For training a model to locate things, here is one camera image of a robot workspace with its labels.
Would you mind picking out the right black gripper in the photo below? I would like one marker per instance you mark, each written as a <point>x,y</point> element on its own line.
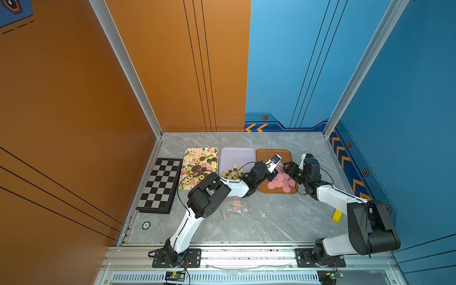
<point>293,167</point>

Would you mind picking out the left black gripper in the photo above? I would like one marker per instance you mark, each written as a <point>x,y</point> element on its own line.
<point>272,176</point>

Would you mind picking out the ziploc bag mixed cookies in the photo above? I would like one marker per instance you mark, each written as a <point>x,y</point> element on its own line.
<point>235,206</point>

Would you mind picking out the ziploc bag pink cookies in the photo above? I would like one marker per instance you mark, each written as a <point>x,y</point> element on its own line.
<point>280,168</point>

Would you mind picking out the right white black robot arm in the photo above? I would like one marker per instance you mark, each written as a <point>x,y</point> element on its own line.
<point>371,229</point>

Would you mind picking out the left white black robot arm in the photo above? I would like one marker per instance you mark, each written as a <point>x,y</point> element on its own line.
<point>205,198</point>

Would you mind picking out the poured pink cookies pile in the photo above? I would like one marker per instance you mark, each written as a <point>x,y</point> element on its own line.
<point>282,184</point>

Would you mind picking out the poured mixed cookies pile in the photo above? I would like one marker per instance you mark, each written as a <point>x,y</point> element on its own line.
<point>233,173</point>

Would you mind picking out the brown plastic tray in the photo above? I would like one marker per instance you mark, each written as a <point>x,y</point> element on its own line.
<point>265,155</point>

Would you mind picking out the lavender plastic tray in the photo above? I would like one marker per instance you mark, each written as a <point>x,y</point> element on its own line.
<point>244,157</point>

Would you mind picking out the small yellow block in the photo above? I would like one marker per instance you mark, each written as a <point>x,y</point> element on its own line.
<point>337,216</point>

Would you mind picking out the floral pattern tray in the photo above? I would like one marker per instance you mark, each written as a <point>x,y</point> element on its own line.
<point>199,164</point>

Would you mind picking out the right green circuit board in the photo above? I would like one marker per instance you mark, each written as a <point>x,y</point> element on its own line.
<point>329,277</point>

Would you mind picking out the green circuit board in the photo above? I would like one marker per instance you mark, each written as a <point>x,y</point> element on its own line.
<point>175,277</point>
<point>329,277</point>

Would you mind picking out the black white checkerboard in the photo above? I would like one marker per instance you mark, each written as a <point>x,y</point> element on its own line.
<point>159,192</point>

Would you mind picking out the round floor grommet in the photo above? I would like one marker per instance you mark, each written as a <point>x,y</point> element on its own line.
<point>146,225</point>

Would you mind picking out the left green circuit board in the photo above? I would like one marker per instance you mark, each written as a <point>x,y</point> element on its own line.
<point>175,277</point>

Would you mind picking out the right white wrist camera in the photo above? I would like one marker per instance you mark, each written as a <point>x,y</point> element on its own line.
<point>303,157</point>

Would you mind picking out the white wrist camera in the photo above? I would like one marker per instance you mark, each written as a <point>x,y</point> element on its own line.
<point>273,163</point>
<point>303,157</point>

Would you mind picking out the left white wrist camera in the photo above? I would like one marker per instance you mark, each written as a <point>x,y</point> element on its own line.
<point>273,163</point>

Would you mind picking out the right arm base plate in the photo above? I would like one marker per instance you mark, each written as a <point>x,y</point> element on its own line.
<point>305,259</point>

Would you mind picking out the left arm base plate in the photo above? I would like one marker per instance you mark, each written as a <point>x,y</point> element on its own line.
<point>191,258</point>

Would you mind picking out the aluminium front rail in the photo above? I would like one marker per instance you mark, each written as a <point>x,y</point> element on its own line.
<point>242,256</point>

